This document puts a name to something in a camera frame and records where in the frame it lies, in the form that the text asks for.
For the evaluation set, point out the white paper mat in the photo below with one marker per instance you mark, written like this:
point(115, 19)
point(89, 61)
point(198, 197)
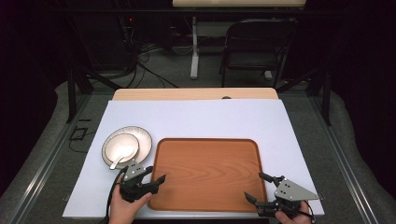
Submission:
point(202, 118)

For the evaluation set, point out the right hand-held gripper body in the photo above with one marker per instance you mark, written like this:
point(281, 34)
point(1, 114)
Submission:
point(292, 191)

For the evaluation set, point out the white desk leg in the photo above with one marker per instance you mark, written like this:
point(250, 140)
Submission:
point(194, 62)

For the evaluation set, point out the white plate with dark rim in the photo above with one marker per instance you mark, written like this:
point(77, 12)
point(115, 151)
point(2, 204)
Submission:
point(145, 140)

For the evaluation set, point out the light desk top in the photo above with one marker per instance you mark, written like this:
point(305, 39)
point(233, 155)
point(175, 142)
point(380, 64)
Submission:
point(236, 3)

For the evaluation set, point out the black folding chair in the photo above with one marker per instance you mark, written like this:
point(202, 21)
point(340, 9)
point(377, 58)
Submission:
point(258, 59)

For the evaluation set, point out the white spoon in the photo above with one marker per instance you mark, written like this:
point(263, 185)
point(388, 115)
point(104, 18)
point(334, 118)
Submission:
point(114, 164)

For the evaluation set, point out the aluminium floor rail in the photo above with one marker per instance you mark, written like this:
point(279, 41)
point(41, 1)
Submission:
point(345, 168)
point(46, 168)

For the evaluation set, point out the white bowl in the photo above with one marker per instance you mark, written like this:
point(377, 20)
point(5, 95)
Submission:
point(120, 144)

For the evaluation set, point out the black metal stand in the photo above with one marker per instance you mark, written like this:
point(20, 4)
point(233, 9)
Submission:
point(72, 93)
point(326, 99)

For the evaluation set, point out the person's right hand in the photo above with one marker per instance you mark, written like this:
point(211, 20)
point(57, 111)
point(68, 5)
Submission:
point(295, 219)

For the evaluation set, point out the brown wooden tray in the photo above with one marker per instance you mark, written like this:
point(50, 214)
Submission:
point(205, 174)

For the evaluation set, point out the person's left hand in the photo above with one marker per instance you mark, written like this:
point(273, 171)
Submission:
point(123, 211)

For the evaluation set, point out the power strip with red light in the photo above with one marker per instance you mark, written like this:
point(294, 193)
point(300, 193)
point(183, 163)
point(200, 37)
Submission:
point(130, 26)

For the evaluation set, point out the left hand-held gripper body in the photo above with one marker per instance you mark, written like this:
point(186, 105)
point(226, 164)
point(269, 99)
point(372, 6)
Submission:
point(134, 171)

